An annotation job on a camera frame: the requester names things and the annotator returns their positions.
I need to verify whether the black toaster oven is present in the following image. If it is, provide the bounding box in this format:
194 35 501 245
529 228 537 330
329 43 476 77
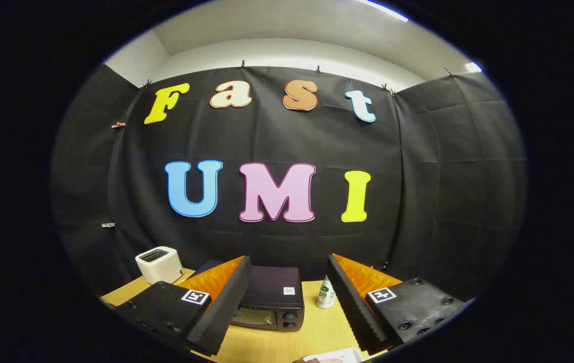
194 260 305 332

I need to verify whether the white square plate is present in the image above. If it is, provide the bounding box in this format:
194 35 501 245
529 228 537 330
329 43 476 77
302 348 363 363

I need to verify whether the white bottle with green label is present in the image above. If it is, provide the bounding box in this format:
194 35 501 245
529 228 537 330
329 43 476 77
316 275 336 309

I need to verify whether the white bread toaster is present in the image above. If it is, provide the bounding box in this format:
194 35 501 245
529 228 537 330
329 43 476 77
135 246 184 285

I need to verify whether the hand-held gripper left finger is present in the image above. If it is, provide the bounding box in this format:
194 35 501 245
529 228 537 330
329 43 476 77
113 256 252 357

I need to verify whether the ceiling light strip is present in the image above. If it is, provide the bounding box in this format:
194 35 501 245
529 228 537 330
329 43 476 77
355 0 410 23

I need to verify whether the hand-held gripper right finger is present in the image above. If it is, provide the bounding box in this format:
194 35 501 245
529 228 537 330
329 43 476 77
327 254 472 355

